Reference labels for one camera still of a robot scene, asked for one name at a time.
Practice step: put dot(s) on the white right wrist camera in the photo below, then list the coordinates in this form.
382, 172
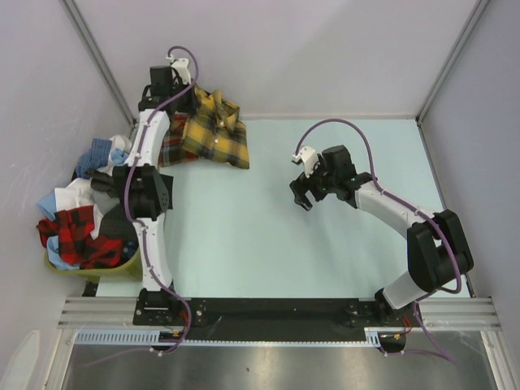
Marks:
308, 158

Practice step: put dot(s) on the aluminium right corner post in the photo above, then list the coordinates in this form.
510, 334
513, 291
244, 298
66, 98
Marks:
453, 57

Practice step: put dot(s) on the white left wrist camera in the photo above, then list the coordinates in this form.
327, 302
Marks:
180, 66

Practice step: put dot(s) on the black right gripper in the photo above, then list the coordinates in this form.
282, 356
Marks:
301, 185

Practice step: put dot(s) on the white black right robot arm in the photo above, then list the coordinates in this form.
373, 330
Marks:
437, 248

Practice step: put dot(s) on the yellow plaid long sleeve shirt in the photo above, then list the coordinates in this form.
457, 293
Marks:
215, 131

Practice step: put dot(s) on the blue patterned shirt in bin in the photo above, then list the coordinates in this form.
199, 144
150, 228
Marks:
96, 157

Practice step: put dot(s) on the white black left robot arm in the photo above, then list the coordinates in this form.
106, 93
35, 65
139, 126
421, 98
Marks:
155, 110

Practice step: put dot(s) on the white shirt in bin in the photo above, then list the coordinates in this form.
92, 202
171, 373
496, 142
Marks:
80, 193

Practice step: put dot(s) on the aluminium left corner post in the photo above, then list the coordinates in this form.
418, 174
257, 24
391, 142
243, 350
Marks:
89, 42

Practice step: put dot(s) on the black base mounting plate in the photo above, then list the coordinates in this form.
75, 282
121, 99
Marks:
289, 320

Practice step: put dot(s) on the aluminium corner post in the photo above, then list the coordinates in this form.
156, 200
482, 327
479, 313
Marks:
453, 57
89, 42

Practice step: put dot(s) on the light blue shirt in bin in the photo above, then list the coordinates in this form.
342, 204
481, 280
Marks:
122, 160

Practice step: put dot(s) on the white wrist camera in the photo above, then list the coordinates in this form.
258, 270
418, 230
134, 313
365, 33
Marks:
180, 66
308, 158

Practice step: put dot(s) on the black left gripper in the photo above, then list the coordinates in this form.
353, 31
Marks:
193, 104

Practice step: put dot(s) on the red black buffalo plaid shirt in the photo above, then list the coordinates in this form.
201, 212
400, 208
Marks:
70, 245

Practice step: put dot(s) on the aluminium frame front rail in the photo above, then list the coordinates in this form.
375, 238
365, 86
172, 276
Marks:
451, 314

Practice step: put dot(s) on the white slotted cable duct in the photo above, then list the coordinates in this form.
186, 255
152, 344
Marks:
160, 338

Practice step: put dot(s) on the folded red plaid shirt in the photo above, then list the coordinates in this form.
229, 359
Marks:
172, 152

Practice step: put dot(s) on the olive green laundry bin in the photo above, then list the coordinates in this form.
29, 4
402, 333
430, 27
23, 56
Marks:
118, 270

